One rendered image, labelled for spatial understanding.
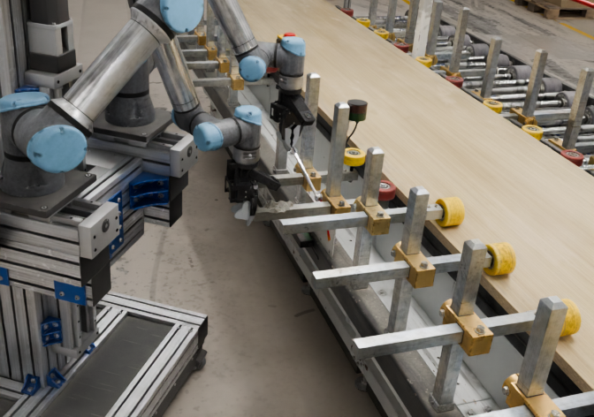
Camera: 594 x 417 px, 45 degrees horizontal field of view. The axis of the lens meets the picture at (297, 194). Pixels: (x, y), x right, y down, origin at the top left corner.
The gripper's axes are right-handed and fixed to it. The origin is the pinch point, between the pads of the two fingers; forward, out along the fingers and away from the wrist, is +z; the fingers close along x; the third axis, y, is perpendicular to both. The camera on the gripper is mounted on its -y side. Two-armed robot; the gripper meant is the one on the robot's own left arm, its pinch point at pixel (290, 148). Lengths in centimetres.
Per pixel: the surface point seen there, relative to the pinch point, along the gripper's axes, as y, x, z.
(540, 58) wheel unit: -8, -120, -17
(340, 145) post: -22.7, -0.4, -9.7
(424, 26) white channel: 69, -136, -10
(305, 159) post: 1.2, -7.9, 6.2
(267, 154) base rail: 43, -24, 24
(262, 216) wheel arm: -17.9, 23.6, 9.9
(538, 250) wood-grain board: -79, -24, 4
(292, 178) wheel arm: -0.4, -1.4, 11.1
